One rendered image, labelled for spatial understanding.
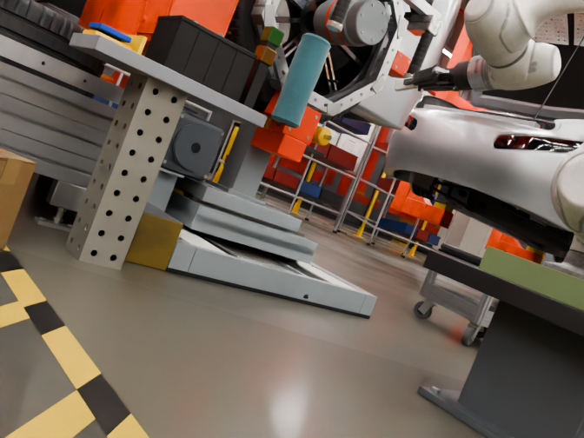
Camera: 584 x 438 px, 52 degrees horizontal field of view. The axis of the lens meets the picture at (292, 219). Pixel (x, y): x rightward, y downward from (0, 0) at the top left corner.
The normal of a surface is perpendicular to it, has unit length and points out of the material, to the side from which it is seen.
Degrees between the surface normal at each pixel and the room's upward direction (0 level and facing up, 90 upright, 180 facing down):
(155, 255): 90
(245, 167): 90
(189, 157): 90
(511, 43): 135
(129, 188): 90
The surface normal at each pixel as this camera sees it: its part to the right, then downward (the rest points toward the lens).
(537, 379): -0.72, -0.26
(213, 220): 0.58, 0.27
